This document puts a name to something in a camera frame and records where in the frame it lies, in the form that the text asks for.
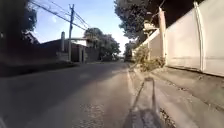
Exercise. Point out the dark building with chimney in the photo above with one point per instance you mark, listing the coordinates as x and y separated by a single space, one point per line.
81 51

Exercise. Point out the white boundary wall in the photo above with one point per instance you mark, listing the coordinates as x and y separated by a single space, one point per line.
183 43

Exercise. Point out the large dark tree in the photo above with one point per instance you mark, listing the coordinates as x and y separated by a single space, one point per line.
133 16

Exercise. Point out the concrete sidewalk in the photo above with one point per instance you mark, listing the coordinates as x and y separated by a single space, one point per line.
196 90

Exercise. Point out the clump of trees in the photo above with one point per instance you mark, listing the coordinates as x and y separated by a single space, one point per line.
103 45

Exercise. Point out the dark shaded tree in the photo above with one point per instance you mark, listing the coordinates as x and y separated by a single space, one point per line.
15 23

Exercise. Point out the dark low wall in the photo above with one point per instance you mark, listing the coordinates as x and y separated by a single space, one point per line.
30 63

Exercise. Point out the roadside bush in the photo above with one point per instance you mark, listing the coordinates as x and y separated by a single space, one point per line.
146 60

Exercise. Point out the utility pole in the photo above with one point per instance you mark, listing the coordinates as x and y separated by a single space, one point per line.
70 33

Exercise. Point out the grey asphalt road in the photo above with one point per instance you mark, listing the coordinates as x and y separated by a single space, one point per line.
73 93

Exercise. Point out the concrete kerb and gutter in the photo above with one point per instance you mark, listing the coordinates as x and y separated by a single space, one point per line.
168 100

